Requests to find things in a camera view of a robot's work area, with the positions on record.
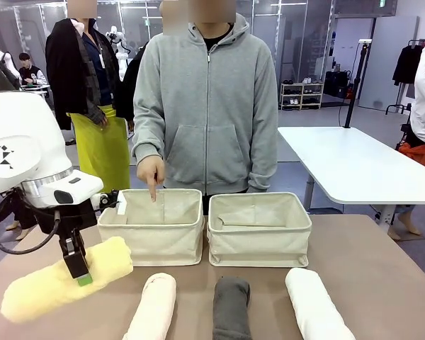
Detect white table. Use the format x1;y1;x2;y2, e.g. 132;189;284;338
278;126;425;233

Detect person's right hand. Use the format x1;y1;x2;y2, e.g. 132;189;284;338
137;155;166;203

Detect person in grey hoodie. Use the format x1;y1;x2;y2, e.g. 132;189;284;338
132;0;279;196

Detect hanging black garment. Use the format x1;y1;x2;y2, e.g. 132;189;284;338
392;39;425;86

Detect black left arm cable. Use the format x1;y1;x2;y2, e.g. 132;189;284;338
0;193;63;256

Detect person's right forearm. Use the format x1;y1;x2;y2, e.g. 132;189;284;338
132;113;164;166

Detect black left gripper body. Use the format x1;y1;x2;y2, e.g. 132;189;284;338
30;197;99;239

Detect white towel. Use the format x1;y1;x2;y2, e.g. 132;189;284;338
285;268;357;340

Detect yellow towel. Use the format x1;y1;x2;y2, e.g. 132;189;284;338
0;236;134;324

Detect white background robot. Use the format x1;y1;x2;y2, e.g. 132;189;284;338
105;25;129;83

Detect seated person in varsity jacket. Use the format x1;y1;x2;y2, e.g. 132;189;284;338
18;52;47;86

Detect rolled cream towel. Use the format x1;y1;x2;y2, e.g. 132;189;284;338
122;272;177;340

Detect person in black jacket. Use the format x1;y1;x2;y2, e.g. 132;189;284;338
45;0;131;213

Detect wooden shoe rack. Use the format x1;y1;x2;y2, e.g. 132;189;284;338
278;81;324;111

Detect beige fabric basket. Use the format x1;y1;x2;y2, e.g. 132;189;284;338
207;192;312;268
97;188;205;267

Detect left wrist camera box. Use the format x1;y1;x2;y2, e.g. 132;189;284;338
91;190;128;215

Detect person's left forearm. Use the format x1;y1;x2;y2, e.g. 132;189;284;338
246;116;279;194

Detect rolled grey towel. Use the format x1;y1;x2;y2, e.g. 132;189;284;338
212;276;252;340

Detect black storage boxes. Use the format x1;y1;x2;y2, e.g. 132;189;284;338
323;69;351;98

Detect orange garment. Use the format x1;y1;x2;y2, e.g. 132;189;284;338
398;141;425;177

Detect black camera stand pole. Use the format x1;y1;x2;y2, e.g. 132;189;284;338
344;39;373;129

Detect bare mannequin feet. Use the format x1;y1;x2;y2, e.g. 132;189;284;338
387;205;423;242

